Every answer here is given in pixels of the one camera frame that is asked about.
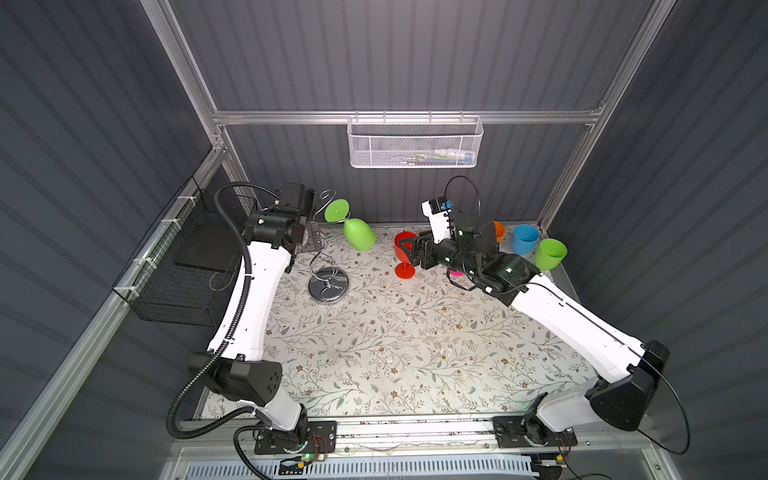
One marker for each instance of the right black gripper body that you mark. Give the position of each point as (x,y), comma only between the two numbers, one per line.
(444,253)

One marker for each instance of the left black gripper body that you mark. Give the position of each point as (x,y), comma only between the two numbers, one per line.
(310,240)

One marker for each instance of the items in white basket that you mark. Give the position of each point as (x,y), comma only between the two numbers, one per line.
(439,158)

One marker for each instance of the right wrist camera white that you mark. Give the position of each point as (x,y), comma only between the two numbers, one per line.
(438,212)

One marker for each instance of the black wire basket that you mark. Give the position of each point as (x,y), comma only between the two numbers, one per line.
(188,276)

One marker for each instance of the red plastic wine glass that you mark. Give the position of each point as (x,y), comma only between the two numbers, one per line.
(404,270)

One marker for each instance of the white wire mesh basket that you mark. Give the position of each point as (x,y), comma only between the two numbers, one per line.
(374,141)

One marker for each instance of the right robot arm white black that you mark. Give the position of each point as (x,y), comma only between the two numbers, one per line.
(628,371)

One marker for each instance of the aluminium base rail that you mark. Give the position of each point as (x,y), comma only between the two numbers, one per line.
(348,435)

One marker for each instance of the white ventilation grille strip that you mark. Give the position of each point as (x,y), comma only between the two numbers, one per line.
(401,467)

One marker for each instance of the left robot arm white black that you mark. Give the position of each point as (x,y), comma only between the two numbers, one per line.
(234,365)

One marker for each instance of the orange plastic wine glass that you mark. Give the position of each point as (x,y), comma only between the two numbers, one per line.
(500,231)

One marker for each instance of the chrome wine glass rack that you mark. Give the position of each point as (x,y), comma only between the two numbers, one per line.
(328,283)

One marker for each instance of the green plastic wine glass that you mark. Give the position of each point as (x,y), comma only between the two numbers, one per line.
(357,232)
(550,254)

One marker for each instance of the blue plastic wine glass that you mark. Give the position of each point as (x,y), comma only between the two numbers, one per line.
(524,239)

